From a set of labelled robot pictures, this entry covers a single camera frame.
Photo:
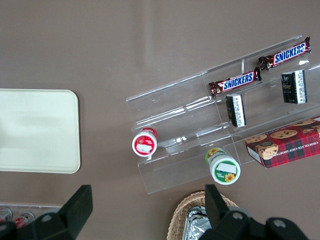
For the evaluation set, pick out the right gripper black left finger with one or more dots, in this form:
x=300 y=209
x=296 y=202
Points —
x=72 y=215

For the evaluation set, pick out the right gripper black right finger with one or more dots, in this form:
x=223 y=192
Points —
x=232 y=225

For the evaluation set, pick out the light wicker oval basket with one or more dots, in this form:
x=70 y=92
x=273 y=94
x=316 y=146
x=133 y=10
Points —
x=180 y=215

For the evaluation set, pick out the beige plastic tray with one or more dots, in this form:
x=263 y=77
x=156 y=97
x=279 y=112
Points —
x=37 y=130

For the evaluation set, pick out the stacked aluminium foil containers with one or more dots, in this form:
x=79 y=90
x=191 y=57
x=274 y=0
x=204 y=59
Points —
x=195 y=225

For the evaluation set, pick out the clear acrylic bottle rack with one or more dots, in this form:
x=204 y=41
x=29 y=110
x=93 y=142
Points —
x=30 y=206

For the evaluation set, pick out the red soda cans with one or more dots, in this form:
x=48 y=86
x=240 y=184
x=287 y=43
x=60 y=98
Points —
x=23 y=218

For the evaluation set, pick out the green lid white jar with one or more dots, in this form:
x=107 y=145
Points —
x=223 y=167

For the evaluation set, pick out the red tartan cookie box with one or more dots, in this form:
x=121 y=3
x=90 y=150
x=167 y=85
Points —
x=287 y=145

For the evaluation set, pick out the red lid white jar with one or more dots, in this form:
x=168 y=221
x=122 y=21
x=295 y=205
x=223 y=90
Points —
x=144 y=143

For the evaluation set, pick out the clear acrylic step shelf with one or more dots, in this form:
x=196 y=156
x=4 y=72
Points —
x=190 y=125

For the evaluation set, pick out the small black box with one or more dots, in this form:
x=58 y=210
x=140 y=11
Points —
x=235 y=110
x=293 y=86

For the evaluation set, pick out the Snickers chocolate bar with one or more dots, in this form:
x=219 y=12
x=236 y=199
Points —
x=287 y=53
x=237 y=81

